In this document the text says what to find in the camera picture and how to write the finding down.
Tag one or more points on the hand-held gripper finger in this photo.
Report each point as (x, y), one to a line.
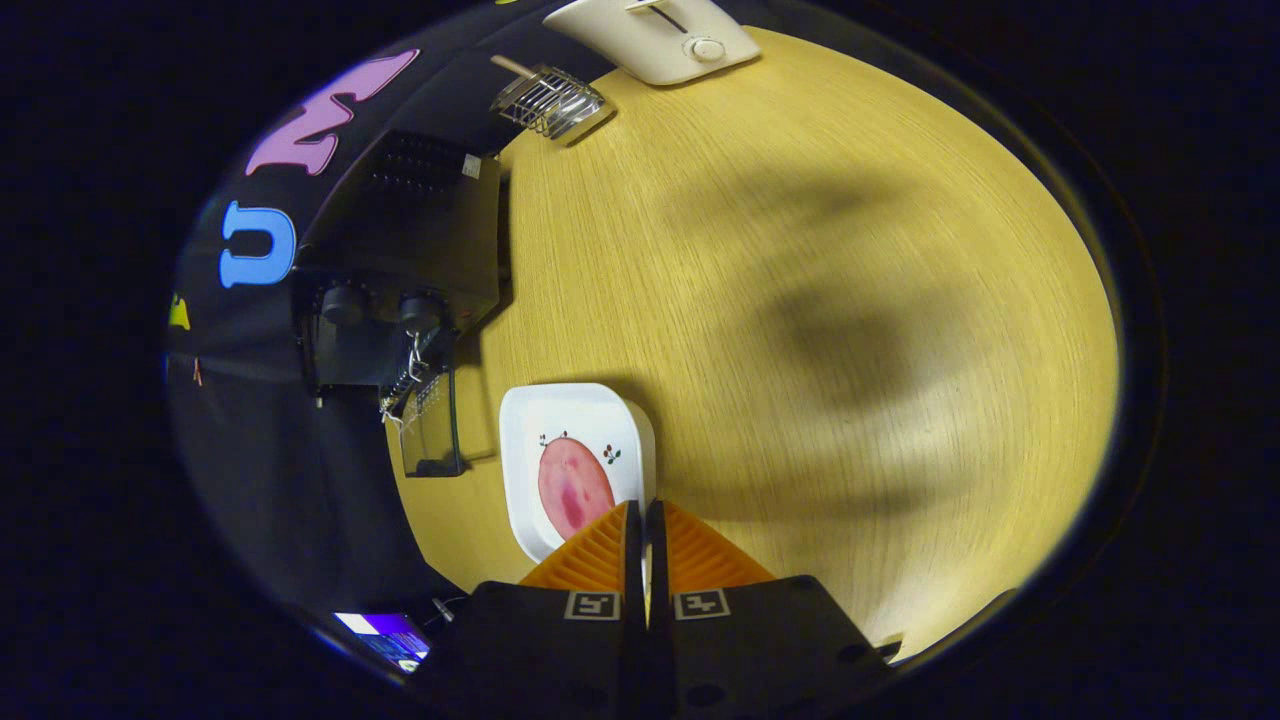
(656, 560)
(632, 560)

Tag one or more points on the pink ham slice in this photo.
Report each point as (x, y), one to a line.
(572, 485)

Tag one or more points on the white square plate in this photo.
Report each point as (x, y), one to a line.
(575, 410)

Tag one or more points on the black toaster oven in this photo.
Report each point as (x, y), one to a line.
(420, 220)

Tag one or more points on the white bread toaster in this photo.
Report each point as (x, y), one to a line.
(640, 35)

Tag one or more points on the lit purple screen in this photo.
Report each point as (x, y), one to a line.
(385, 635)

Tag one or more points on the wooden stick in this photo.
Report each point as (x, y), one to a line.
(512, 66)

